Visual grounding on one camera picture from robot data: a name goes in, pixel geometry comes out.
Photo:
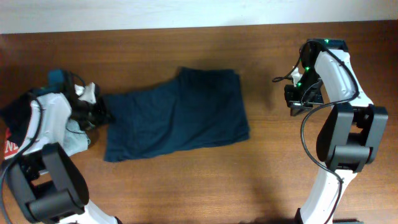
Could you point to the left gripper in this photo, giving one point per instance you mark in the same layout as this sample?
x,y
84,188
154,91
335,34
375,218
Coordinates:
x,y
104,117

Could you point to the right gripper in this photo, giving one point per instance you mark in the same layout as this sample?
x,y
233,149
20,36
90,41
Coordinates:
x,y
295,103

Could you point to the dark blue shorts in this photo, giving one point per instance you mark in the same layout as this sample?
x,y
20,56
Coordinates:
x,y
198,108

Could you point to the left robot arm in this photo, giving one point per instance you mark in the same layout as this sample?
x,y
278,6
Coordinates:
x,y
47,125

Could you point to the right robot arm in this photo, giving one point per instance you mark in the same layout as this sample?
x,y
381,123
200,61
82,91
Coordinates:
x,y
350,137

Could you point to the grey folded garment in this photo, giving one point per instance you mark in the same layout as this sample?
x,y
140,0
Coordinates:
x,y
75,139

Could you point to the black folded garment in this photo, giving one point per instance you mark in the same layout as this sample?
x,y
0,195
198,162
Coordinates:
x,y
16,116

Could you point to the red printed t-shirt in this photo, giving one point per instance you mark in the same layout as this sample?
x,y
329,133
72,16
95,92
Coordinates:
x,y
10,148

